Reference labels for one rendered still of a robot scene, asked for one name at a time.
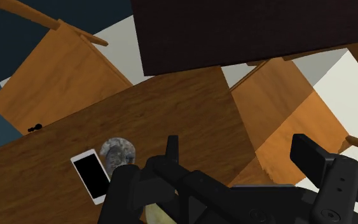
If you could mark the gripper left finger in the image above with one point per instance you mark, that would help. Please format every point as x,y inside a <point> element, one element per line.
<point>126,192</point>

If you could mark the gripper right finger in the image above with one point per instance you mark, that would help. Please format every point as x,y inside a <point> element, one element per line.
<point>336,183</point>

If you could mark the white phone with black screen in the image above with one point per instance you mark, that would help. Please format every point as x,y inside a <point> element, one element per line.
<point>90,176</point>

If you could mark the grey mottled cup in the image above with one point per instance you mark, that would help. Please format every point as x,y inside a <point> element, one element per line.
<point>117,153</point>

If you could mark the wooden chair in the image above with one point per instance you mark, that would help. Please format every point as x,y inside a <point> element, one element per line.
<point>57,86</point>
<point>278,108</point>

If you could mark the brown wooden table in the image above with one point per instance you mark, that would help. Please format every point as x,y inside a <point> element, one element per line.
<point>181,108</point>

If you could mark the small black knobbed object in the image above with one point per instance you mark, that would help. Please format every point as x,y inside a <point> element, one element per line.
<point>35,127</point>

